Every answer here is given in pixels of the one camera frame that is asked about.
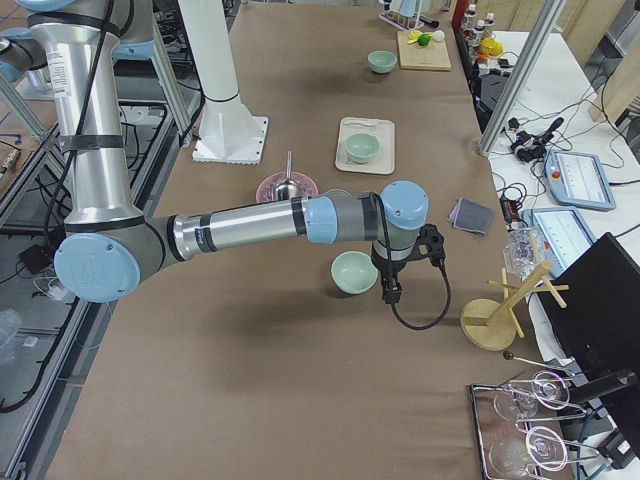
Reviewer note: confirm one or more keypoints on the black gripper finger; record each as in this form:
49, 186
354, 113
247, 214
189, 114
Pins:
392, 293

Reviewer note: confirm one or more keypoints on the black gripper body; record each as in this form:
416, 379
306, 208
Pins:
387, 268

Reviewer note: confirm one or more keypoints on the green bowl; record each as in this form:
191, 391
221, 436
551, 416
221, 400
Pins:
381, 62
361, 148
353, 272

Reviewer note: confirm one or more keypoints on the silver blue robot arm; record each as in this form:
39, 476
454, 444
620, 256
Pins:
110, 245

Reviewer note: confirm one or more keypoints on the grey folded cloth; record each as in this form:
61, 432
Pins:
471, 217

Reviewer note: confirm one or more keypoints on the wooden mug tree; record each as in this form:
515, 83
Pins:
492, 325

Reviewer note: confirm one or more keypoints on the pink bowl with ice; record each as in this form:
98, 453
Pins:
264, 192

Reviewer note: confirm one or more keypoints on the green bowl on tray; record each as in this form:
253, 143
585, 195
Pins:
361, 148

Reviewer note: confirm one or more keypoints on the beige plastic tray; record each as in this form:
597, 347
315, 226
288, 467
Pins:
383, 130

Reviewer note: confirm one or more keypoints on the metal scoop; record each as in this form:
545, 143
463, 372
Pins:
287, 187

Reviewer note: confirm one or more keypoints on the clear glass mug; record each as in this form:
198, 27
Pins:
524, 250

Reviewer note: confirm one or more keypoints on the upper wine glass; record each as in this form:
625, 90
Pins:
520, 399

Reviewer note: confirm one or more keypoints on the lower teach pendant tablet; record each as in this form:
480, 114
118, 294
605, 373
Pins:
565, 231

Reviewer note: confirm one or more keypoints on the teach pendant tablet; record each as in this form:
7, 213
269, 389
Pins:
565, 231
578, 179

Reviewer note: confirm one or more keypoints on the metal wine glass rack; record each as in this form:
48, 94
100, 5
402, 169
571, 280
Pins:
517, 428

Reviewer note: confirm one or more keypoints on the lower wine glass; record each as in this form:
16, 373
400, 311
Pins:
541, 450

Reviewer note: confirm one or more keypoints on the upper teach pendant tablet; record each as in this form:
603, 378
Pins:
578, 179

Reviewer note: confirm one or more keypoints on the black monitor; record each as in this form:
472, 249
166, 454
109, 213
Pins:
599, 327

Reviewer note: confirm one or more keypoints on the bamboo cutting board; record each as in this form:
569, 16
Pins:
432, 57

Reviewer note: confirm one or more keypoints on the green lime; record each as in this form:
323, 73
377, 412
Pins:
424, 39

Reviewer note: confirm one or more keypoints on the white garlic bulb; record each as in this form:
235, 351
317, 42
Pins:
438, 36

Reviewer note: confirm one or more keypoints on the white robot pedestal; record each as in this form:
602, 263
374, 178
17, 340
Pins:
228, 132

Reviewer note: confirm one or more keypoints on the wire dish rack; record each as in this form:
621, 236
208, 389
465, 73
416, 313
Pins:
407, 14

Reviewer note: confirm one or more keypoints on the aluminium frame post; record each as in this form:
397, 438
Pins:
526, 62

